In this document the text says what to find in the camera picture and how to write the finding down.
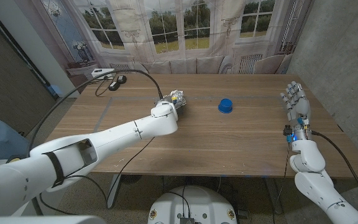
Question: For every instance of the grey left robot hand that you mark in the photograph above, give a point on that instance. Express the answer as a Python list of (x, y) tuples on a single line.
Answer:
[(165, 100)]

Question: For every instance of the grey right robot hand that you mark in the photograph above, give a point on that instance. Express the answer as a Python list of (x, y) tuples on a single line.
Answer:
[(300, 105)]

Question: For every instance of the crinkled aluminum foil sheet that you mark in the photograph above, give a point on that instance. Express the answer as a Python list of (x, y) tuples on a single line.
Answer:
[(177, 93)]

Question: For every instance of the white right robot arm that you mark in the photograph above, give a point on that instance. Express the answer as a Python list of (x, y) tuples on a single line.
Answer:
[(319, 186)]

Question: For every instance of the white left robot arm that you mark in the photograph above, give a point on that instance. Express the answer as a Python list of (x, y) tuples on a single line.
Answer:
[(113, 137)]

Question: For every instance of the blue plastic cup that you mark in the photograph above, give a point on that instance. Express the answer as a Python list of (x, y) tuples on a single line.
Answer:
[(225, 105)]

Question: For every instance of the printed window scene backdrop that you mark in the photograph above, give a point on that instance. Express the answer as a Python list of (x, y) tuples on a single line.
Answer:
[(166, 31)]

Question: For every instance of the white power strip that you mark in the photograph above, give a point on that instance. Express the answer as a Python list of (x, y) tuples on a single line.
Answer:
[(101, 72)]

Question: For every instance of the grey table leg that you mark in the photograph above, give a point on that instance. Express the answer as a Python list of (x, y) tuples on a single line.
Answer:
[(114, 186), (273, 196)]

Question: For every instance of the white robot torso base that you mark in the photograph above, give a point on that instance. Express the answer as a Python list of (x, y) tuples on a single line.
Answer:
[(193, 205)]

